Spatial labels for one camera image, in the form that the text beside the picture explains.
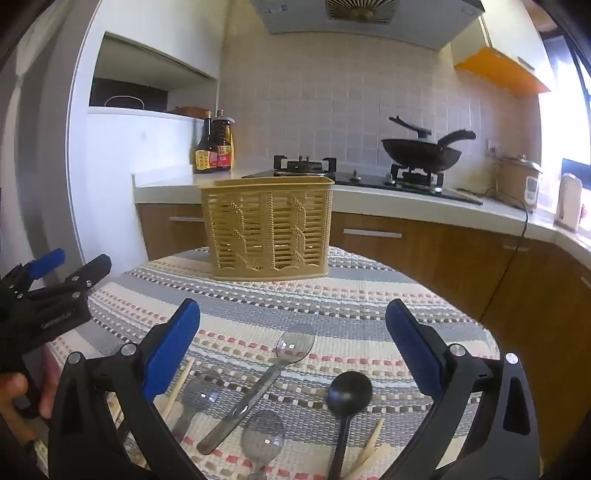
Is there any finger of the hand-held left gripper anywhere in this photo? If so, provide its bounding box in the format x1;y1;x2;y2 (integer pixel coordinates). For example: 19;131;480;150
0;248;66;296
30;253;113;305

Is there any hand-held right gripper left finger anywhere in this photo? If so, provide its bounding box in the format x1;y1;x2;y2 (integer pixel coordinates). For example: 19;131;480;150
48;298;206;480

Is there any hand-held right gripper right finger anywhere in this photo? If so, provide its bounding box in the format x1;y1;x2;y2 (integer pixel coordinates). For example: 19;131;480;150
383;298;541;480

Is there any pale wooden chopstick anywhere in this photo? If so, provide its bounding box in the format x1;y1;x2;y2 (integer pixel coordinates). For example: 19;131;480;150
159;357;195;409
154;388;183;423
355;444;392;480
345;418;385;480

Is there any beige plastic utensil basket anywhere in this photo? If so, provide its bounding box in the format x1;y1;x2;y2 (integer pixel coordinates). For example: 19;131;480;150
199;176;335;281

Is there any person's left hand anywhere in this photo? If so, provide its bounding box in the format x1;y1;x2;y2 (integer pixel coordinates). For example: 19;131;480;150
0;371;58;421

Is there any short clear plastic spoon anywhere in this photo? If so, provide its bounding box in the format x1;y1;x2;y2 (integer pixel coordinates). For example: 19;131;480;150
240;409;286;480
171;368;223;441

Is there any black plastic spoon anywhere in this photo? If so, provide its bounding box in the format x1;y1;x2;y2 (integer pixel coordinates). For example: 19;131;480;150
325;370;374;480

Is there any long clear plastic spoon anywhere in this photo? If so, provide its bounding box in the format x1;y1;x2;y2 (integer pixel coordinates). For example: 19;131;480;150
197;323;317;455

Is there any wooden base cabinet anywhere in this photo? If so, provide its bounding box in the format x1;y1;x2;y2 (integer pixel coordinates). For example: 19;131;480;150
136;203;591;416

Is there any striped woven table mat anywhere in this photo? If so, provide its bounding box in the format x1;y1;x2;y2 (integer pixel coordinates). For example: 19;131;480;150
44;246;502;480

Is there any white kitchen counter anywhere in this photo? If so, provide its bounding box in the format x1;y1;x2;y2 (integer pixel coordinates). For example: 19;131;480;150
131;164;591;259

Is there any slim dark sauce bottle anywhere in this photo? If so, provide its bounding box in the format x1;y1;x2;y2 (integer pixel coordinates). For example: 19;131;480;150
193;111;219;175

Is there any black gas stove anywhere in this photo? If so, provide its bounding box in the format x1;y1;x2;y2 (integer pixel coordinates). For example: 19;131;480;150
241;154;484;206

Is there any wide dark sauce bottle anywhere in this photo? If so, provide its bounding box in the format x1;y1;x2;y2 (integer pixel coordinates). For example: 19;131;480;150
210;109;236;171

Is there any black wok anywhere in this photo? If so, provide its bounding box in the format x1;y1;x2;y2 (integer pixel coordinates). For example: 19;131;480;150
381;129;476;172

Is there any rice cooker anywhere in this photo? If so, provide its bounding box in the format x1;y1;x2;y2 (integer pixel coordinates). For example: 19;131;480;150
496;154;543;212

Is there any white electric kettle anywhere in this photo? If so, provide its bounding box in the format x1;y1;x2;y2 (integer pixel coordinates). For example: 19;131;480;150
554;173;583;233

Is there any dark framed window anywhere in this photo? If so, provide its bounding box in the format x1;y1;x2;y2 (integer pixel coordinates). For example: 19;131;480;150
540;28;591;178

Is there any white range hood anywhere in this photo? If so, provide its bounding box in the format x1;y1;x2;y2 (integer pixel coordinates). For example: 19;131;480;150
249;0;485;51

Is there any black power cable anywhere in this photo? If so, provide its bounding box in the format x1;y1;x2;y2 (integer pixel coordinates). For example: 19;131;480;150
456;186;530;324

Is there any dark box with white handle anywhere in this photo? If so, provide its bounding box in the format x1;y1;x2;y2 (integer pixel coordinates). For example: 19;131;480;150
89;77;169;113

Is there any orange bottomed wall cabinet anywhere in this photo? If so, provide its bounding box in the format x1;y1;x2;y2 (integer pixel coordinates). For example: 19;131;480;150
450;0;557;96

